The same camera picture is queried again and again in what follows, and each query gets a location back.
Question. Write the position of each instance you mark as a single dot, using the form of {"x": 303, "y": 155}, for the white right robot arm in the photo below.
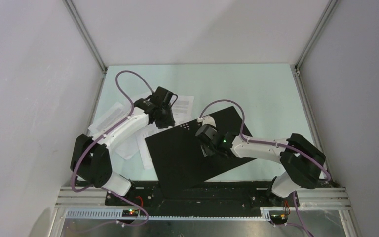
{"x": 302, "y": 161}

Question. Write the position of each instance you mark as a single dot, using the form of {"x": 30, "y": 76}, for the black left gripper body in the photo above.
{"x": 166, "y": 119}

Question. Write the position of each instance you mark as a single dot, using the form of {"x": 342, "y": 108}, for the aluminium frame post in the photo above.
{"x": 317, "y": 31}
{"x": 85, "y": 34}

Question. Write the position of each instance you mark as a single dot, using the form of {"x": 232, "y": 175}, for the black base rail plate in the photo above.
{"x": 222, "y": 199}

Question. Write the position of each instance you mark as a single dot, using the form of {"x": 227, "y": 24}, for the large printed paper sheet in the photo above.
{"x": 142, "y": 145}

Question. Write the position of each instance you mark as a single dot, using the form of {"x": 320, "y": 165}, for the grey slotted cable duct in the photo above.
{"x": 119, "y": 214}

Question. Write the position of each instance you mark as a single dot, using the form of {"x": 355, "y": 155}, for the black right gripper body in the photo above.
{"x": 208, "y": 149}

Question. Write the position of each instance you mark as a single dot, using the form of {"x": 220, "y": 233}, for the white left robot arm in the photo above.
{"x": 91, "y": 159}

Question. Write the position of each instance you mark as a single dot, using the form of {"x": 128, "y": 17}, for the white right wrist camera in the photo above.
{"x": 206, "y": 120}

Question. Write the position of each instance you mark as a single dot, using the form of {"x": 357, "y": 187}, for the right controller board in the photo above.
{"x": 278, "y": 219}

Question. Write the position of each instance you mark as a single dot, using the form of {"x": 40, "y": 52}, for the left aluminium frame post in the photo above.
{"x": 85, "y": 34}

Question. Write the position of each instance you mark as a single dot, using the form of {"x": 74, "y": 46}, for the controller board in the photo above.
{"x": 278, "y": 219}
{"x": 130, "y": 213}

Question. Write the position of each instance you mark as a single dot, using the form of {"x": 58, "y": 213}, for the top printed paper sheet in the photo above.
{"x": 183, "y": 106}

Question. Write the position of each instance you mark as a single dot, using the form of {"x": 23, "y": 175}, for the left controller board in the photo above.
{"x": 130, "y": 213}

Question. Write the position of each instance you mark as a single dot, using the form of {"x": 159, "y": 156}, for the right aluminium frame post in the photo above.
{"x": 317, "y": 31}

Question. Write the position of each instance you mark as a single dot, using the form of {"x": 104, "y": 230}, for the left printed paper sheet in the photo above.
{"x": 114, "y": 113}

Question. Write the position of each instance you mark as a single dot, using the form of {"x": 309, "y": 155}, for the red and black folder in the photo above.
{"x": 179, "y": 161}

